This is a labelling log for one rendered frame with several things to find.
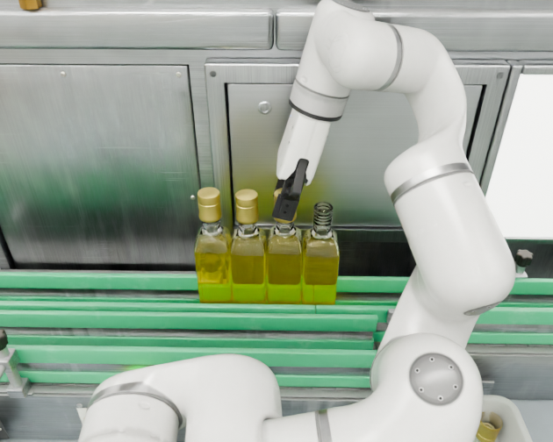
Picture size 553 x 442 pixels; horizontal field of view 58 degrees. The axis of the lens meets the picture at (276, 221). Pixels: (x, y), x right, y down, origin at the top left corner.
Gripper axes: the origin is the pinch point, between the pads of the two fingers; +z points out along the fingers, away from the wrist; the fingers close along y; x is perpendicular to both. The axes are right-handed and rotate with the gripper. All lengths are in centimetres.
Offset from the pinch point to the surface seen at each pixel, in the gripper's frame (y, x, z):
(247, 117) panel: -12.3, -8.4, -5.9
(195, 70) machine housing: -14.6, -18.1, -10.4
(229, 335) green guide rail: 6.3, -2.7, 25.1
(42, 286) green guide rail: -2.5, -37.1, 32.0
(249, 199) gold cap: 2.0, -5.3, 0.4
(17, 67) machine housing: -15.3, -46.2, -2.8
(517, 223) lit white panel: -12.6, 44.6, 0.9
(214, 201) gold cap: 1.5, -10.3, 2.5
